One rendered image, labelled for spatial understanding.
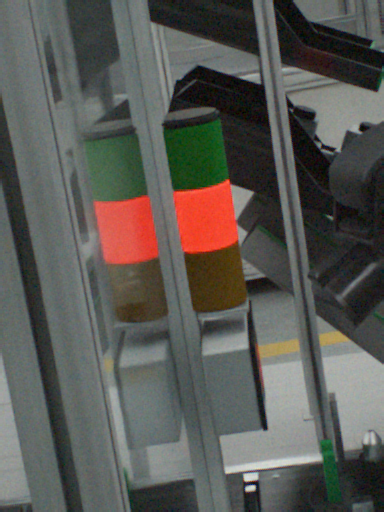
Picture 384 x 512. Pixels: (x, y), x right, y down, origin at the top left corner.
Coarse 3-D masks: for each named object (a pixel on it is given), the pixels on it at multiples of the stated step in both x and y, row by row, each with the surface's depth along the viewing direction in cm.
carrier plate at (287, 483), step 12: (288, 468) 142; (300, 468) 142; (312, 468) 141; (264, 480) 140; (276, 480) 140; (288, 480) 139; (300, 480) 139; (312, 480) 139; (264, 492) 138; (276, 492) 137; (288, 492) 137; (300, 492) 136; (264, 504) 135; (276, 504) 135; (288, 504) 134; (300, 504) 134
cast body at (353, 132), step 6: (354, 126) 166; (360, 126) 164; (366, 126) 164; (372, 126) 164; (348, 132) 164; (354, 132) 163; (360, 132) 164; (348, 138) 164; (354, 138) 163; (342, 144) 164; (348, 144) 164; (324, 150) 167; (336, 150) 165; (330, 156) 167; (336, 156) 165; (330, 162) 165
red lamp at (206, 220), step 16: (176, 192) 101; (192, 192) 101; (208, 192) 101; (224, 192) 102; (176, 208) 102; (192, 208) 101; (208, 208) 101; (224, 208) 102; (192, 224) 101; (208, 224) 101; (224, 224) 102; (192, 240) 102; (208, 240) 102; (224, 240) 102
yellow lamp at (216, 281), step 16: (192, 256) 102; (208, 256) 102; (224, 256) 102; (240, 256) 104; (192, 272) 103; (208, 272) 102; (224, 272) 102; (240, 272) 104; (192, 288) 103; (208, 288) 103; (224, 288) 103; (240, 288) 104; (192, 304) 104; (208, 304) 103; (224, 304) 103
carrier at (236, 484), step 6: (228, 480) 142; (234, 480) 142; (240, 480) 141; (228, 486) 140; (234, 486) 140; (240, 486) 140; (228, 492) 139; (234, 492) 139; (240, 492) 138; (234, 498) 137; (240, 498) 137; (234, 504) 136; (240, 504) 136; (246, 504) 139; (30, 510) 143; (234, 510) 135; (240, 510) 135; (246, 510) 137
